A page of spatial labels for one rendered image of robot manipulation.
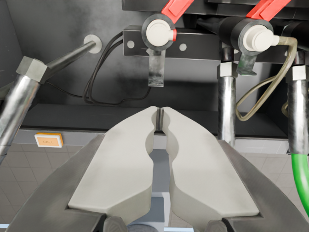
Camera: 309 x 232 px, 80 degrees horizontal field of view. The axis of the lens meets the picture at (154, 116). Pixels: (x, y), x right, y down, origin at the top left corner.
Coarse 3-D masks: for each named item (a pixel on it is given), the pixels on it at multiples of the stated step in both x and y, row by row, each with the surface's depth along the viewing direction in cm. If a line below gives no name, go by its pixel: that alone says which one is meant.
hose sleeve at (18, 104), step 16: (16, 80) 15; (32, 80) 15; (16, 96) 15; (32, 96) 16; (0, 112) 15; (16, 112) 15; (0, 128) 15; (16, 128) 15; (0, 144) 15; (0, 160) 15
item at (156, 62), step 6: (150, 54) 16; (162, 54) 16; (150, 60) 16; (156, 60) 16; (162, 60) 16; (150, 66) 17; (156, 66) 17; (162, 66) 17; (150, 72) 17; (156, 72) 17; (162, 72) 17; (150, 78) 17; (156, 78) 17; (162, 78) 17
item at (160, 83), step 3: (150, 81) 17; (153, 81) 17; (156, 81) 17; (159, 81) 17; (162, 81) 17; (150, 84) 17; (153, 84) 17; (156, 84) 17; (159, 84) 17; (162, 84) 17
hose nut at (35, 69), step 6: (24, 60) 15; (30, 60) 15; (36, 60) 15; (18, 66) 15; (24, 66) 15; (30, 66) 15; (36, 66) 15; (42, 66) 16; (18, 72) 15; (24, 72) 15; (30, 72) 15; (36, 72) 15; (42, 72) 16; (48, 72) 17; (36, 78) 15; (42, 78) 16
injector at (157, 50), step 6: (156, 12) 18; (150, 18) 15; (156, 18) 15; (162, 18) 15; (168, 18) 15; (144, 24) 15; (168, 24) 16; (144, 30) 15; (144, 36) 15; (144, 42) 16; (168, 42) 15; (150, 48) 16; (156, 48) 16; (162, 48) 16; (156, 54) 20
